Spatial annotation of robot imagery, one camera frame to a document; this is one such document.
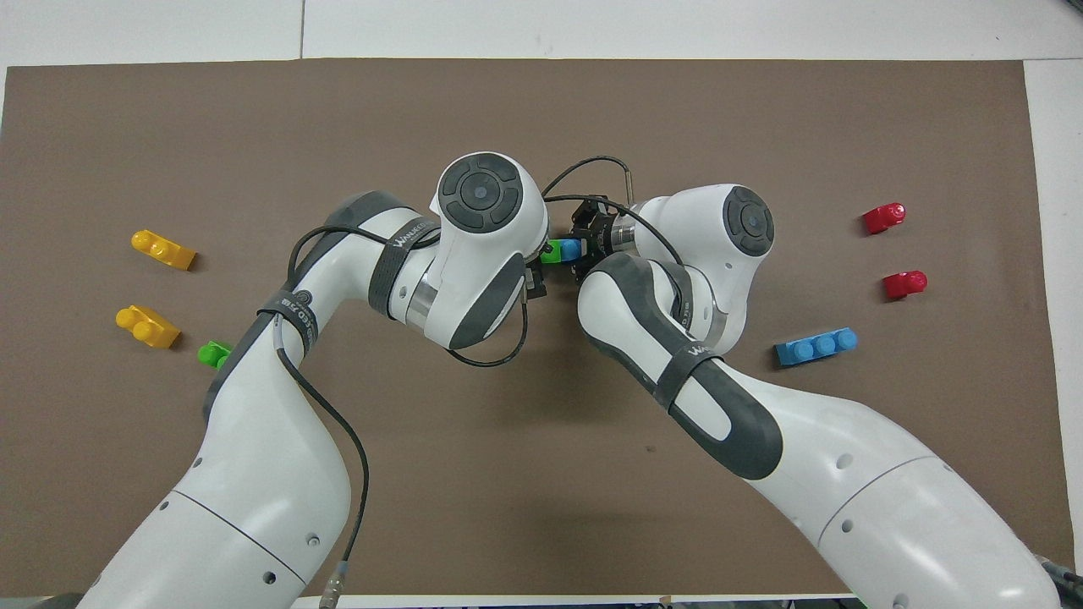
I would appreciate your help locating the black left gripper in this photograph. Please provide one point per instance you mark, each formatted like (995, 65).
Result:
(536, 283)

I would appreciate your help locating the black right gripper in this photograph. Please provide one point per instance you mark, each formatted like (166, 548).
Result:
(599, 230)

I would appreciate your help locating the blue three-stud block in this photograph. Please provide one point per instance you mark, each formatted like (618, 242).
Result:
(572, 249)
(816, 347)

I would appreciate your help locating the green two-stud block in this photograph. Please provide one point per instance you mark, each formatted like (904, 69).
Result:
(554, 252)
(211, 353)

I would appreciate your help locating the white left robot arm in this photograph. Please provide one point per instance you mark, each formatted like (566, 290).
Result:
(271, 474)

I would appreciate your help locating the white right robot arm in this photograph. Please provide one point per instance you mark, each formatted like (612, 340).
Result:
(846, 482)

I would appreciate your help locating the red one-stud block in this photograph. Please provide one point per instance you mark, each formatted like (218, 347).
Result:
(905, 285)
(884, 218)

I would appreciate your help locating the yellow two-stud block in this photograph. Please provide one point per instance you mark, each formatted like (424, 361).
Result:
(165, 249)
(149, 326)

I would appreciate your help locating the brown table mat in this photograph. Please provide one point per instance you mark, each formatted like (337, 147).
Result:
(541, 507)

